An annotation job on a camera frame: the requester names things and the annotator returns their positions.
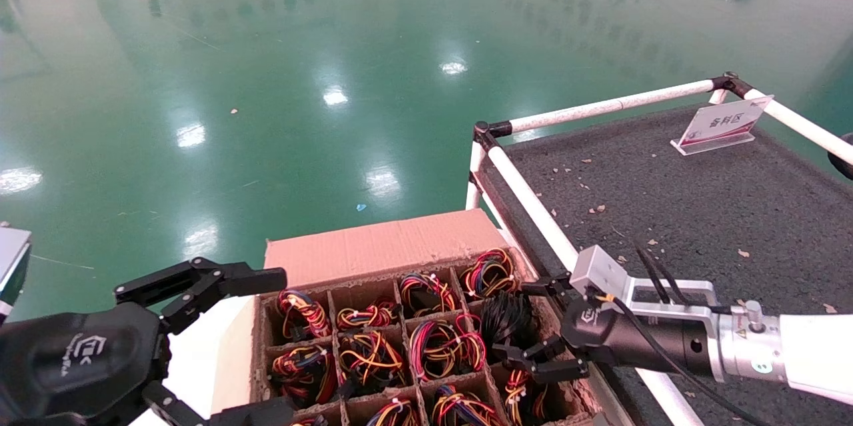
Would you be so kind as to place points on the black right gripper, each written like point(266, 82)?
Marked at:
point(666, 336)

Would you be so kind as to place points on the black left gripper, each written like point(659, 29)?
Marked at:
point(73, 359)

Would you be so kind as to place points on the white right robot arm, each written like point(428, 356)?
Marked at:
point(813, 352)

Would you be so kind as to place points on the divided brown cardboard box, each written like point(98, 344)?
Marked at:
point(380, 239)

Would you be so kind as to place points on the clear acrylic sign holder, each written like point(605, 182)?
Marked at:
point(723, 122)

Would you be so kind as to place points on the dark round object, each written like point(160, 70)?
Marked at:
point(843, 159)

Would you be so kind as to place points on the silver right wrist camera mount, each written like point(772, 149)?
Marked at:
point(600, 269)

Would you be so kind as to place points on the white pipe cart frame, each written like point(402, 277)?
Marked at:
point(533, 204)

